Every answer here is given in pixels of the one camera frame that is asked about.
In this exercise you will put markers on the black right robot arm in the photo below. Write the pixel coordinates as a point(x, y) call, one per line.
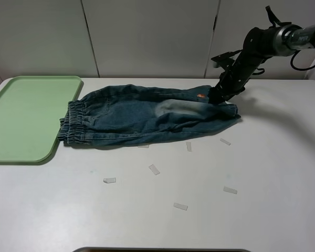
point(259, 45)

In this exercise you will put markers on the clear tape piece front right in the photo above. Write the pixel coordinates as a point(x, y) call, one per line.
point(229, 190)

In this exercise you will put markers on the clear tape piece front left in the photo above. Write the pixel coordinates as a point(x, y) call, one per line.
point(109, 180)

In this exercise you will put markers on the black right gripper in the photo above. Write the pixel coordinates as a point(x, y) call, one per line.
point(232, 81)

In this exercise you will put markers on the children's blue denim shorts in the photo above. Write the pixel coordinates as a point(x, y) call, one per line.
point(130, 115)

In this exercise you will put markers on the light green plastic tray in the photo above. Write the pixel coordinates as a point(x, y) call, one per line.
point(30, 110)

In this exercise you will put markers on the clear tape piece front centre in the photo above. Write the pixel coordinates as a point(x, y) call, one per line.
point(180, 206)

